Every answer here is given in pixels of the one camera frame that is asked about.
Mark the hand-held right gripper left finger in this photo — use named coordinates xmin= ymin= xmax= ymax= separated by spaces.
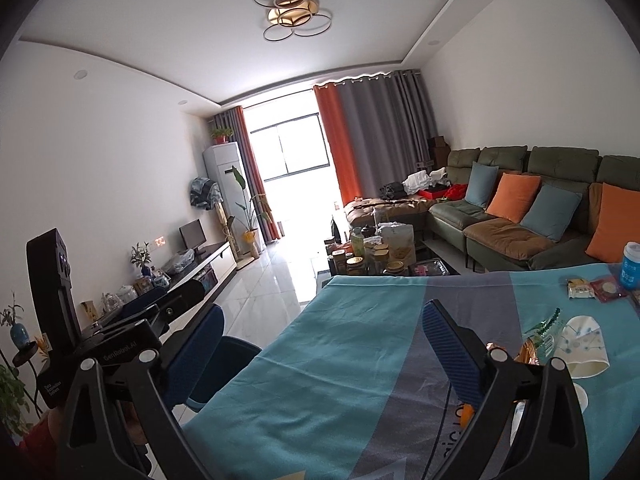
xmin=54 ymin=302 xmax=226 ymax=480

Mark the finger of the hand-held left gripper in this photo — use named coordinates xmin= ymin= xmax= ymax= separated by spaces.
xmin=100 ymin=286 xmax=169 ymax=332
xmin=157 ymin=280 xmax=206 ymax=333

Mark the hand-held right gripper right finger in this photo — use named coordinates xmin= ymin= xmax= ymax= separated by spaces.
xmin=421 ymin=299 xmax=591 ymax=480

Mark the large gold foil wrapper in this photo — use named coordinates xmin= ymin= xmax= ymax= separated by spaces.
xmin=514 ymin=337 xmax=544 ymax=366

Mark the white printed paper cup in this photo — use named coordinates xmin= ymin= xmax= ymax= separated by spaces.
xmin=557 ymin=315 xmax=611 ymax=380

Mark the person's left forearm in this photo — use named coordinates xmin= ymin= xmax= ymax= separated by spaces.
xmin=17 ymin=405 xmax=68 ymax=480

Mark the blue chair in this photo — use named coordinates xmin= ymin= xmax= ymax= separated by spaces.
xmin=187 ymin=335 xmax=262 ymax=413

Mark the clear plastic bag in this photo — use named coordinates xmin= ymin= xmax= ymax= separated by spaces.
xmin=167 ymin=250 xmax=196 ymax=273

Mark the small flowering table plant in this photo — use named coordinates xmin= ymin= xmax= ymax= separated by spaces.
xmin=131 ymin=242 xmax=153 ymax=277

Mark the blue vase plant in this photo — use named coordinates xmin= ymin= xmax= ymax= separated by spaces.
xmin=0 ymin=304 xmax=27 ymax=348

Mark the black white TV cabinet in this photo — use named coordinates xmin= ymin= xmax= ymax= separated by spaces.
xmin=75 ymin=241 xmax=237 ymax=331

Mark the black metal plant stand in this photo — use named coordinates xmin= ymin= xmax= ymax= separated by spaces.
xmin=12 ymin=345 xmax=51 ymax=416

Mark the black monitor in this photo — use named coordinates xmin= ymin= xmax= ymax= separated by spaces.
xmin=179 ymin=220 xmax=207 ymax=256

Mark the tall plant in yellow pot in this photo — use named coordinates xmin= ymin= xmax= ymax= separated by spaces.
xmin=230 ymin=166 xmax=273 ymax=261

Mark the dark glass coffee table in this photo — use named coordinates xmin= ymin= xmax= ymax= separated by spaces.
xmin=325 ymin=237 xmax=461 ymax=278

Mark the green plastic sprig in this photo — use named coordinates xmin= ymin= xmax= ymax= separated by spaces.
xmin=522 ymin=310 xmax=566 ymax=351

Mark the teal grey printed blanket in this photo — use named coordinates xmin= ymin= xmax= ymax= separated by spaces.
xmin=180 ymin=262 xmax=640 ymax=480

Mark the green leafy houseplant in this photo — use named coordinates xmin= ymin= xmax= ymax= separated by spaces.
xmin=0 ymin=362 xmax=38 ymax=438

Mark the blue patterned hanging cloth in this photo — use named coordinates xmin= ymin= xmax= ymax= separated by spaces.
xmin=189 ymin=175 xmax=222 ymax=211

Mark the brown seat cover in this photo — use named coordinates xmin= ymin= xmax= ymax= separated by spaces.
xmin=462 ymin=216 xmax=556 ymax=261

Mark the group of glass jars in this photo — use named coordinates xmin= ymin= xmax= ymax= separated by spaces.
xmin=327 ymin=227 xmax=406 ymax=277

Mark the white paper disc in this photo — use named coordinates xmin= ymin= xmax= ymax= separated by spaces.
xmin=570 ymin=382 xmax=590 ymax=416

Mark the white standing air conditioner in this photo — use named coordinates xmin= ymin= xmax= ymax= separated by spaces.
xmin=202 ymin=142 xmax=261 ymax=261

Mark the white yellow snack packet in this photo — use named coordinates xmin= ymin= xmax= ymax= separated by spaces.
xmin=566 ymin=277 xmax=593 ymax=301

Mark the narrow grey orange curtain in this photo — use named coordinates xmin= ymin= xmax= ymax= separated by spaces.
xmin=212 ymin=106 xmax=282 ymax=243

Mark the red cloth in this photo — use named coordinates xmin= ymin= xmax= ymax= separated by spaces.
xmin=417 ymin=183 xmax=468 ymax=203

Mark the brown patterned throw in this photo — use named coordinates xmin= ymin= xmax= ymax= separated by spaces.
xmin=345 ymin=197 xmax=431 ymax=226

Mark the slim orange pillow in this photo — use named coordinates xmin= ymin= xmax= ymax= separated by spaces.
xmin=485 ymin=172 xmax=542 ymax=223

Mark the red snack packet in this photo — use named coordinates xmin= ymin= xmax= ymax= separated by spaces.
xmin=589 ymin=277 xmax=626 ymax=305

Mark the small blue-grey pillow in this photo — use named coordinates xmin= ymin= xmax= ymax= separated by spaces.
xmin=465 ymin=161 xmax=500 ymax=209

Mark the large blue-grey pillow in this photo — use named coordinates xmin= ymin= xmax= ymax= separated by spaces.
xmin=520 ymin=183 xmax=583 ymax=243

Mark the white clothes pile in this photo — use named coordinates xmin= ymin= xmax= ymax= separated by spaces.
xmin=402 ymin=167 xmax=451 ymax=195

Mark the balcony window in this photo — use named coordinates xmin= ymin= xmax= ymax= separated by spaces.
xmin=246 ymin=91 xmax=335 ymax=183

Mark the blue white paper cup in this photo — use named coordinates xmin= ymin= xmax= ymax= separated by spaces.
xmin=619 ymin=241 xmax=640 ymax=291

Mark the brown box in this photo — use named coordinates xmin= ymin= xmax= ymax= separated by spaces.
xmin=427 ymin=136 xmax=451 ymax=168

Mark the wide orange pillow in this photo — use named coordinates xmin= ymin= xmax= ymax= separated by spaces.
xmin=585 ymin=182 xmax=640 ymax=264

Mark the green sofa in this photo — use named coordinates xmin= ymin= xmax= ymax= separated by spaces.
xmin=345 ymin=145 xmax=640 ymax=273

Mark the wide orange grey curtain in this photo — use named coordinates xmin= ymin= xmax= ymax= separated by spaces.
xmin=313 ymin=70 xmax=441 ymax=206

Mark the gold ring ceiling lamp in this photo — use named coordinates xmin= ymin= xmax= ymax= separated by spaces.
xmin=250 ymin=0 xmax=333 ymax=43

